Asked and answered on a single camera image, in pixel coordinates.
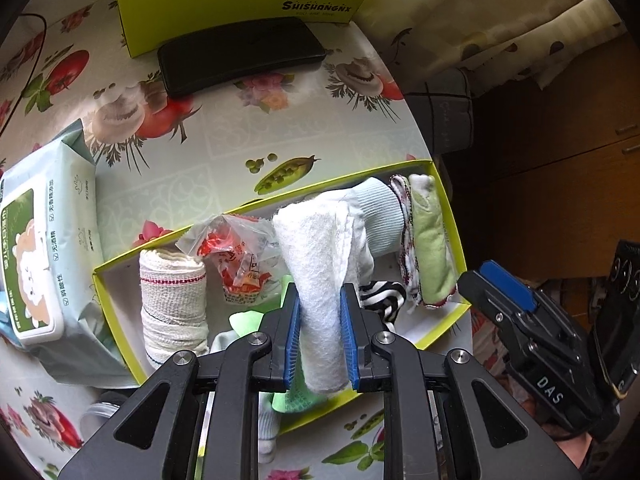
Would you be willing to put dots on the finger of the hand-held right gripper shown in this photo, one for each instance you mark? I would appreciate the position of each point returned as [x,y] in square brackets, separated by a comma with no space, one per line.
[492,310]
[507,284]

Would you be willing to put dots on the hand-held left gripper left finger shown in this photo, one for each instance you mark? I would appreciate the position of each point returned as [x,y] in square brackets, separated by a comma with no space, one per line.
[290,350]

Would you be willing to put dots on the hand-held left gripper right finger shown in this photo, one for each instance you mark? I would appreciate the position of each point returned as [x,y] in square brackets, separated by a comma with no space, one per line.
[350,350]

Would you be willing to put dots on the light green cloth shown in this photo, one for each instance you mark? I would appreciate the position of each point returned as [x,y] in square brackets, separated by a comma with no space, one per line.
[250,321]

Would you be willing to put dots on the black white striped sock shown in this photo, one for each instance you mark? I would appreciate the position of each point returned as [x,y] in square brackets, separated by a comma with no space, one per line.
[385,300]

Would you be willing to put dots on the green towel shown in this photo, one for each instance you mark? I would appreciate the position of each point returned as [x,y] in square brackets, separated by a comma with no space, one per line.
[432,245]

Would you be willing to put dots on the white towel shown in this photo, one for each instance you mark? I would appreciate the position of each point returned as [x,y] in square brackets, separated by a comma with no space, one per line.
[320,270]

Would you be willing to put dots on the clear plastic bag red print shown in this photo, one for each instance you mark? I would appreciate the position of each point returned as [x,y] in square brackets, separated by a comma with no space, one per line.
[235,260]

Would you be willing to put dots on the yellow-green box lid tray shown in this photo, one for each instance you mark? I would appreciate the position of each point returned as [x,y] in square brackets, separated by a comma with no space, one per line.
[117,310]

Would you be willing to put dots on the person's right hand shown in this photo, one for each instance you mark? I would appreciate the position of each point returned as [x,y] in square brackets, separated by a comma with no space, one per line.
[572,452]

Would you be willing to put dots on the pink floral cloth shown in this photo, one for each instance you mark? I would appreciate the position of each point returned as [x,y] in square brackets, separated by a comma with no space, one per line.
[487,345]

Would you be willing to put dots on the beige rolled bandage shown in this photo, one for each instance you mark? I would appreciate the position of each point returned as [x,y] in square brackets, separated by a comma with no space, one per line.
[172,300]

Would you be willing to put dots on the brown wooden cabinet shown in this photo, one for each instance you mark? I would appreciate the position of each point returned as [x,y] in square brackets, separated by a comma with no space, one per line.
[550,160]

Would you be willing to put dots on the grey checked stool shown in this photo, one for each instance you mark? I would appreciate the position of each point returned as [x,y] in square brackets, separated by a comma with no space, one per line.
[445,115]

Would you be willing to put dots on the clear round container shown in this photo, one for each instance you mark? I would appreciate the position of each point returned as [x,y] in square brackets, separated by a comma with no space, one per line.
[102,407]

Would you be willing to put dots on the fruit print tablecloth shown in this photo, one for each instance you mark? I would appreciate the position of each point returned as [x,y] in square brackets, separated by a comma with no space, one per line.
[200,150]

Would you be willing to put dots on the cream dotted curtain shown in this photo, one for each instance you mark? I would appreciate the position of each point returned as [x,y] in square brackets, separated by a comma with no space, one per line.
[475,25]

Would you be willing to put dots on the pale blue wet wipes pack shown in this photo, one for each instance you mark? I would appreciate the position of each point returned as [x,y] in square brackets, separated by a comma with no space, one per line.
[60,210]

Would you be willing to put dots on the black wallet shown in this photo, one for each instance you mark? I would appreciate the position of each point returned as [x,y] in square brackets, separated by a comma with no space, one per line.
[240,55]

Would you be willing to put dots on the yellow-green cardboard box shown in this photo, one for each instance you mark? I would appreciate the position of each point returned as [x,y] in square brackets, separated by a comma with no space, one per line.
[200,10]

